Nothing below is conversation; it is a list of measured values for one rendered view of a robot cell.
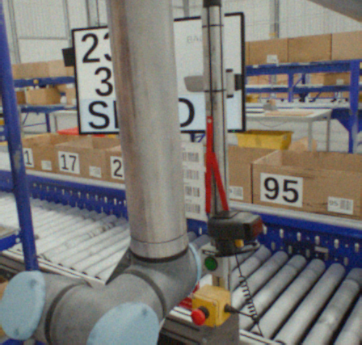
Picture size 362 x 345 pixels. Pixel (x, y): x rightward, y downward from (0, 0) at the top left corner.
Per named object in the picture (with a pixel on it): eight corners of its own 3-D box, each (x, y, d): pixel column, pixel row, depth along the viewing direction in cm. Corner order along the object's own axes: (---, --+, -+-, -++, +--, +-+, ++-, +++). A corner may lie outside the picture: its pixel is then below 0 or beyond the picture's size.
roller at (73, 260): (61, 279, 156) (52, 273, 159) (150, 232, 196) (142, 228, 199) (61, 267, 154) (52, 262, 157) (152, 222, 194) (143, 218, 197)
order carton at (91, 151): (56, 174, 238) (52, 145, 234) (94, 164, 260) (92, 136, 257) (107, 183, 214) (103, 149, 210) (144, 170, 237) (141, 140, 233)
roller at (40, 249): (26, 267, 169) (19, 256, 170) (115, 225, 209) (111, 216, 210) (31, 262, 166) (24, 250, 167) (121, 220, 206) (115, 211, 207)
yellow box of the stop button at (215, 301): (188, 323, 106) (187, 297, 104) (207, 307, 113) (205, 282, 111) (242, 343, 97) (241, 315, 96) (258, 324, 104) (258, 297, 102)
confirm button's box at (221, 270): (199, 273, 108) (198, 248, 106) (205, 268, 110) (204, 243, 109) (223, 279, 104) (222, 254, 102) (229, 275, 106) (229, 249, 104)
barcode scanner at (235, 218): (256, 265, 93) (249, 219, 92) (209, 259, 101) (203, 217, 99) (268, 254, 98) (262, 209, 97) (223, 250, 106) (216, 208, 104)
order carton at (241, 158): (170, 192, 191) (167, 155, 187) (204, 177, 213) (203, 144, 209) (250, 205, 167) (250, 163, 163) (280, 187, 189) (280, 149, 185)
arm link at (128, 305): (166, 283, 57) (97, 262, 64) (110, 335, 48) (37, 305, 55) (172, 342, 60) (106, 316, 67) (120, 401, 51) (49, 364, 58)
